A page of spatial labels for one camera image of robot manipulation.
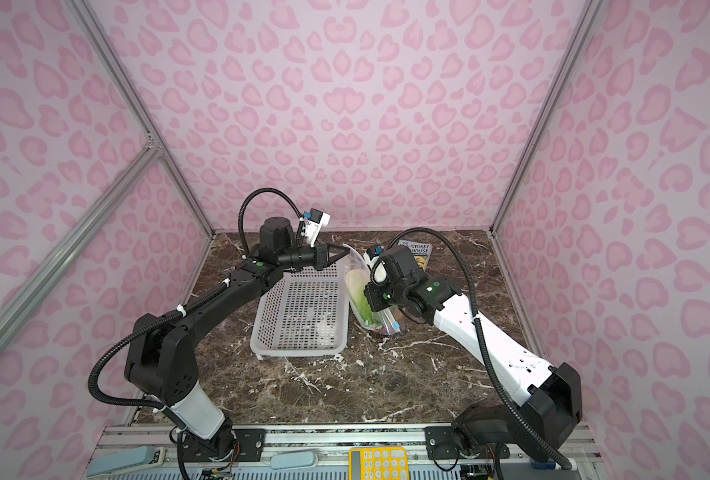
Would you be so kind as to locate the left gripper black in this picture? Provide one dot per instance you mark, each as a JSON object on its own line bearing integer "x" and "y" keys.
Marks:
{"x": 322, "y": 257}

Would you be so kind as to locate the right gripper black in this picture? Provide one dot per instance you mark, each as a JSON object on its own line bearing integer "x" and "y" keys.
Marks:
{"x": 373, "y": 298}

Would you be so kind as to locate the clear zip top bag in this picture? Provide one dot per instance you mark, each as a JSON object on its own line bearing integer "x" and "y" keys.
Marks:
{"x": 390, "y": 325}

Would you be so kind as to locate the green white toy cabbage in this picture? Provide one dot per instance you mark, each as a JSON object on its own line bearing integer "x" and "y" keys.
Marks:
{"x": 356, "y": 281}

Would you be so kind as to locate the white perforated plastic basket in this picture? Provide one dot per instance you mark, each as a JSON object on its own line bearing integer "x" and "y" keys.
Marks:
{"x": 304, "y": 315}

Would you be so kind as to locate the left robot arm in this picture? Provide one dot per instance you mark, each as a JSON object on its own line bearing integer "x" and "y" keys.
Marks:
{"x": 162, "y": 360}

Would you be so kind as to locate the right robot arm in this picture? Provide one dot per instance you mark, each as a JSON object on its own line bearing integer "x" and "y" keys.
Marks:
{"x": 540, "y": 404}

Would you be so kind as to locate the Treehouse paperback book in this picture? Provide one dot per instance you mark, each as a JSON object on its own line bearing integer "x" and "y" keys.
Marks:
{"x": 421, "y": 251}

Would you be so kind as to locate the yellow calculator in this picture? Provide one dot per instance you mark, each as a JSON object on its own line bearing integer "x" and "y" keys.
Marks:
{"x": 378, "y": 463}

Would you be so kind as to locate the light blue oval case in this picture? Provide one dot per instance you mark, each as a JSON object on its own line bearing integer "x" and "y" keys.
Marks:
{"x": 294, "y": 460}

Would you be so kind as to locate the grey remote left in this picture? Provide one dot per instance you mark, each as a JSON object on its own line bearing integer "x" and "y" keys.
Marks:
{"x": 126, "y": 461}

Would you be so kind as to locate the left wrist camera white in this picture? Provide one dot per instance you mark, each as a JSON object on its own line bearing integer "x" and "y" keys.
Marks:
{"x": 313, "y": 221}

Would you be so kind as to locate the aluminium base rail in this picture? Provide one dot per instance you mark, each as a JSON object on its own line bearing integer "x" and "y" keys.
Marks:
{"x": 429, "y": 447}

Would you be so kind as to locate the aluminium frame strut left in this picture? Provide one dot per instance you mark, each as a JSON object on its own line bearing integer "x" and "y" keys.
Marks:
{"x": 49, "y": 273}

